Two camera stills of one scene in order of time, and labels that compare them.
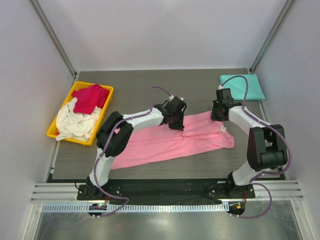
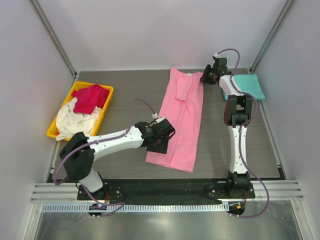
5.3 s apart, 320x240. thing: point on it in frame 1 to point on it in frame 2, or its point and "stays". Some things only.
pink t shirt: (155, 141) to (181, 104)
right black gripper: (214, 116) to (204, 77)
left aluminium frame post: (53, 36) stays
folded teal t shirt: (238, 86) stays
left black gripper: (179, 126) to (162, 149)
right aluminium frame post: (288, 6) stays
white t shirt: (70, 124) stays
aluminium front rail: (280, 189) stays
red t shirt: (89, 98) stays
